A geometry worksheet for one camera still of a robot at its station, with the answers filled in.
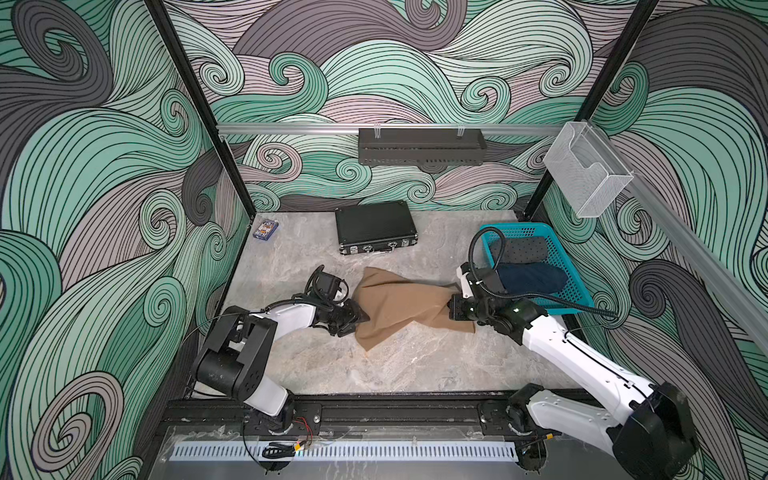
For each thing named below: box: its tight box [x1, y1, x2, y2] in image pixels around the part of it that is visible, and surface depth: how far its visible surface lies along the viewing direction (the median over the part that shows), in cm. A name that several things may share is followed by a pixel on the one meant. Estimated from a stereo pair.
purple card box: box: [252, 220, 279, 241], surface depth 116 cm
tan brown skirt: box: [352, 267, 476, 351], surface depth 87 cm
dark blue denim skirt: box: [496, 262, 569, 295], surface depth 93 cm
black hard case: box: [335, 200, 419, 255], surface depth 112 cm
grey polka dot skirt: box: [500, 236, 548, 264], surface depth 103 cm
